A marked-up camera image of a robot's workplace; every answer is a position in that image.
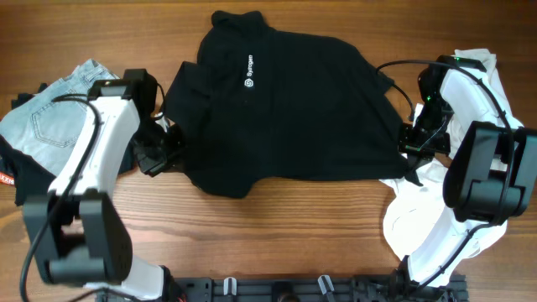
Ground black polo shirt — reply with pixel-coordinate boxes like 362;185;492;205
164;11;409;198

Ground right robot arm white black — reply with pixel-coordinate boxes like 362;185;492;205
399;55;536;295

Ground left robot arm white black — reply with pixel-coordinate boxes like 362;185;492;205
18;69;188;301

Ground white crumpled shirt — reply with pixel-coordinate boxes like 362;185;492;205
380;49;523;260

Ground light blue folded jeans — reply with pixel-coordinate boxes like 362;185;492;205
1;59;117;175

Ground black folded shirt under jeans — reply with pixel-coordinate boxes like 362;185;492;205
0;82;135;206

